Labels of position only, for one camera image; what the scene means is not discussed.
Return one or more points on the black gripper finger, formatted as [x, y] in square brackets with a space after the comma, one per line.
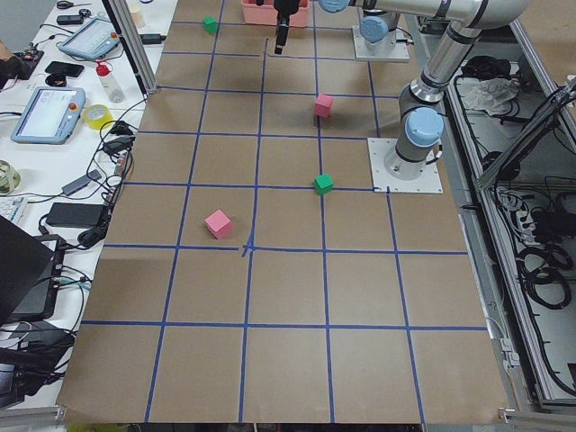
[281, 33]

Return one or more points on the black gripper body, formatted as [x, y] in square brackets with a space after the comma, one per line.
[284, 7]

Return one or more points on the pink plastic bin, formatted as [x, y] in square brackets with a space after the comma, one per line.
[266, 14]

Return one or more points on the green cube near bin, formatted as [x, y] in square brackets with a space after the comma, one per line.
[210, 24]

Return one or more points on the pink cube near centre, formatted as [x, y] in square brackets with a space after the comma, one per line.
[323, 105]

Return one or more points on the green cube near base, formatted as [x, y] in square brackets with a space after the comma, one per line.
[323, 184]

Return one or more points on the squeeze bottle red cap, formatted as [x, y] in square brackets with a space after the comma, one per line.
[109, 83]

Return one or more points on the teach pendant far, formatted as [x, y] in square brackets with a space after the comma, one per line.
[93, 40]

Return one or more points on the teach pendant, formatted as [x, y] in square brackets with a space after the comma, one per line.
[50, 116]
[93, 40]

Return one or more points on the yellow tape roll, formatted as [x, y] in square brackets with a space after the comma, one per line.
[97, 117]

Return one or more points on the pink cube far corner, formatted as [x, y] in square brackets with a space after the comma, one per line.
[219, 224]

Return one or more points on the black smartphone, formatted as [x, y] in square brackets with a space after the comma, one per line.
[64, 68]

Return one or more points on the teach pendant near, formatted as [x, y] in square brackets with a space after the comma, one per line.
[50, 116]

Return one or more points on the black power adapter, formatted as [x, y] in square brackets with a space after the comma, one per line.
[74, 215]

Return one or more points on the black laptop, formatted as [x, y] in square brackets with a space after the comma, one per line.
[30, 266]

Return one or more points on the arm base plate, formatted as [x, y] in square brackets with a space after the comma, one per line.
[392, 48]
[392, 174]

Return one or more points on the aluminium frame post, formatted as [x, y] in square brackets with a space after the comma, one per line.
[119, 14]

